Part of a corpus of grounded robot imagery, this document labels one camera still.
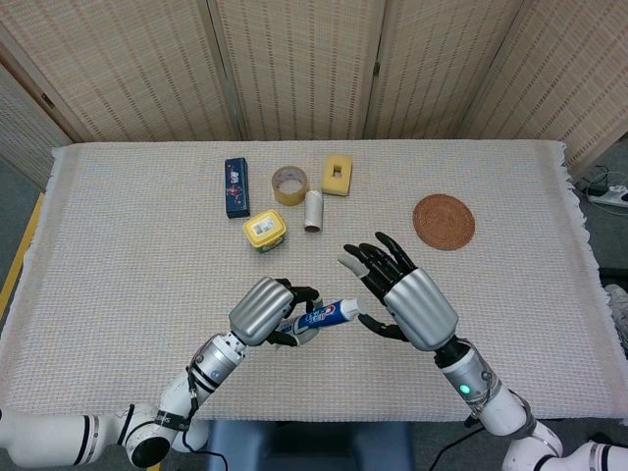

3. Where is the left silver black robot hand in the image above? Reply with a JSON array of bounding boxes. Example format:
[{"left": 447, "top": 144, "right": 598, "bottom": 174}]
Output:
[{"left": 227, "top": 276, "right": 324, "bottom": 351}]

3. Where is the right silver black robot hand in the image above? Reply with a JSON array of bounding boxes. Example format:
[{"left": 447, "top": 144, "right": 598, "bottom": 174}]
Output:
[{"left": 338, "top": 232, "right": 460, "bottom": 352}]

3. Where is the blue and white toothpaste tube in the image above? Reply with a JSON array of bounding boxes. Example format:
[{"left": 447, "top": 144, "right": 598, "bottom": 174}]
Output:
[{"left": 276, "top": 296, "right": 369, "bottom": 340}]

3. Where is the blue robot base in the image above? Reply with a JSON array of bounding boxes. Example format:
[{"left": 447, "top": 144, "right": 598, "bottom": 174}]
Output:
[{"left": 205, "top": 420, "right": 414, "bottom": 471}]

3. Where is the white cylinder tube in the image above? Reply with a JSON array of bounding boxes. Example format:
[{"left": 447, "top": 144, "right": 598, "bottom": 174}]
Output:
[{"left": 303, "top": 189, "right": 326, "bottom": 234}]

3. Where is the green tub with yellow lid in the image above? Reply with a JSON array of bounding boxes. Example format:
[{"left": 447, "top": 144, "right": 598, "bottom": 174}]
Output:
[{"left": 241, "top": 208, "right": 288, "bottom": 255}]

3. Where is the round brown woven coaster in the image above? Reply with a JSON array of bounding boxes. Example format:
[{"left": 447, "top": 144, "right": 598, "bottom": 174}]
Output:
[{"left": 412, "top": 193, "right": 477, "bottom": 251}]

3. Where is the yellow packing tape roll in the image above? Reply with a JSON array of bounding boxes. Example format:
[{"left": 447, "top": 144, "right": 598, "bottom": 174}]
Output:
[{"left": 271, "top": 165, "right": 310, "bottom": 206}]

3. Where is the dark blue rectangular box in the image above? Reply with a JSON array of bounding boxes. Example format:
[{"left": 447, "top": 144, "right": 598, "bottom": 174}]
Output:
[{"left": 224, "top": 156, "right": 252, "bottom": 220}]

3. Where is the beige waffle-weave tablecloth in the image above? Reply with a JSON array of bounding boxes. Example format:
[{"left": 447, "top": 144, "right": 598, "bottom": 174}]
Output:
[{"left": 0, "top": 139, "right": 590, "bottom": 424}]

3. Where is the yellow sponge with green base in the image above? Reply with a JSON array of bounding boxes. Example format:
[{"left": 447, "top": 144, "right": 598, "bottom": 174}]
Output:
[{"left": 320, "top": 153, "right": 354, "bottom": 197}]

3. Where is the grey white shoe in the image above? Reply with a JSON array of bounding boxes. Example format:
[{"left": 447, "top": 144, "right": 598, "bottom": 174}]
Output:
[{"left": 604, "top": 283, "right": 628, "bottom": 345}]

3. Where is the white power strip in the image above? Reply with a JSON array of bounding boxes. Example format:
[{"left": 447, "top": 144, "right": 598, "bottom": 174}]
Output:
[{"left": 587, "top": 183, "right": 628, "bottom": 210}]

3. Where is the woven folding screen panel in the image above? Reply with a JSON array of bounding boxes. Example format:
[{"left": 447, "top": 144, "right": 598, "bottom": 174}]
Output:
[
  {"left": 0, "top": 63, "right": 73, "bottom": 190},
  {"left": 0, "top": 0, "right": 244, "bottom": 144},
  {"left": 205, "top": 0, "right": 396, "bottom": 141},
  {"left": 361, "top": 0, "right": 539, "bottom": 141},
  {"left": 460, "top": 0, "right": 628, "bottom": 181}
]

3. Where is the yellow floor tape strip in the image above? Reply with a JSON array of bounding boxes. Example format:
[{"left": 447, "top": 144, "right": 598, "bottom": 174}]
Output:
[{"left": 0, "top": 193, "right": 46, "bottom": 318}]

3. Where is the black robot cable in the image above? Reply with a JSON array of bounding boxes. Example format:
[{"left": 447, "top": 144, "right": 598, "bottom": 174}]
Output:
[
  {"left": 428, "top": 425, "right": 488, "bottom": 471},
  {"left": 182, "top": 431, "right": 230, "bottom": 471}
]

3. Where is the black power cable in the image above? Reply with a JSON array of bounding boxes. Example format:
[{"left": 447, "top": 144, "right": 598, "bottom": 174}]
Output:
[{"left": 580, "top": 165, "right": 620, "bottom": 193}]

